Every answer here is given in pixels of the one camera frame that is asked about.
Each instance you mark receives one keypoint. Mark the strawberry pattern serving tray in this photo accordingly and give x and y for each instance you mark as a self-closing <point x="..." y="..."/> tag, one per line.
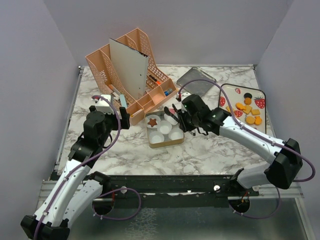
<point x="231" y="94"/>

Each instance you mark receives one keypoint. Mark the brown star cookie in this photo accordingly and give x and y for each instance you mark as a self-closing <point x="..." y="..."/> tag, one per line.
<point x="152" y="122"/>

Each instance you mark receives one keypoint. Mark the orange black marker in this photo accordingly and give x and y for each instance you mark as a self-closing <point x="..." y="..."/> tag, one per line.
<point x="154" y="79"/>

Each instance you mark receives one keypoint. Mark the yellow square biscuit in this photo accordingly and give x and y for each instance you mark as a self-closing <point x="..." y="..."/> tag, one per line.
<point x="255" y="112"/>
<point x="247" y="109"/>

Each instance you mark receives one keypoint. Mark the grey document folder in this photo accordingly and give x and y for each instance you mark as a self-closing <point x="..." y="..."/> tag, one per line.
<point x="131" y="67"/>

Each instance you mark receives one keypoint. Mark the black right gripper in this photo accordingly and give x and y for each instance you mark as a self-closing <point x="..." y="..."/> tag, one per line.
<point x="182" y="114"/>

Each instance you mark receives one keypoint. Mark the orange heart cookie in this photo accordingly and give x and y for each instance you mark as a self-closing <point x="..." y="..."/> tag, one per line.
<point x="240" y="106"/>

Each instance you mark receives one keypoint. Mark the orange round cookie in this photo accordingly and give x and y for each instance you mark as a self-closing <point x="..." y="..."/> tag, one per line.
<point x="250" y="120"/>
<point x="247" y="101"/>

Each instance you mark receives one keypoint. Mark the grey blue glue stick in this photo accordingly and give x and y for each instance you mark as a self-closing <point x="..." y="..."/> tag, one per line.
<point x="168" y="92"/>

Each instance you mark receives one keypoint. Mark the white paper cupcake liner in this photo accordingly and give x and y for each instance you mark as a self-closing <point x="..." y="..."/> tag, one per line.
<point x="156" y="137"/>
<point x="170" y="119"/>
<point x="152" y="116"/>
<point x="176" y="134"/>
<point x="164" y="127"/>

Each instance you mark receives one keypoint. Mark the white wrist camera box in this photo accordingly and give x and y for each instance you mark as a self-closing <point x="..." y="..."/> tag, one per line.
<point x="103" y="103"/>

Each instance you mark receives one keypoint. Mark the light blue eraser case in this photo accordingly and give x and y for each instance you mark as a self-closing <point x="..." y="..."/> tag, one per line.
<point x="123" y="101"/>

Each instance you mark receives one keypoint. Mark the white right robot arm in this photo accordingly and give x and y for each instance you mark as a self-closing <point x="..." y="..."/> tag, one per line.
<point x="283" y="160"/>

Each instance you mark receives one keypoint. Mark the black metal base rail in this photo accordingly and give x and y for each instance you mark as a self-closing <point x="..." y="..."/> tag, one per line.
<point x="170" y="191"/>

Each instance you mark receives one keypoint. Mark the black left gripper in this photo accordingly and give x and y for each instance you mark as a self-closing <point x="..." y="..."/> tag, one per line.
<point x="125" y="121"/>

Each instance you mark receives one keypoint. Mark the gold square cookie tin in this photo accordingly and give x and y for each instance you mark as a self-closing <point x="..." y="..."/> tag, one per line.
<point x="167" y="142"/>

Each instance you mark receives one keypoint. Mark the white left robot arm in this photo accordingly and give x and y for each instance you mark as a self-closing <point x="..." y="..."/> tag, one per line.
<point x="76" y="188"/>

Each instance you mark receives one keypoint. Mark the grey square tin lid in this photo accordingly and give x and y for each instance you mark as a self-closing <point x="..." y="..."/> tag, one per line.
<point x="200" y="86"/>

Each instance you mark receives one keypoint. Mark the peach plastic file organizer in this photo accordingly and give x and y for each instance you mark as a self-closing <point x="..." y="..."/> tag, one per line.
<point x="104" y="74"/>

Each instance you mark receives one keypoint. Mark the black sandwich cookie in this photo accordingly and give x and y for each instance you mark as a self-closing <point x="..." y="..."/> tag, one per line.
<point x="248" y="95"/>

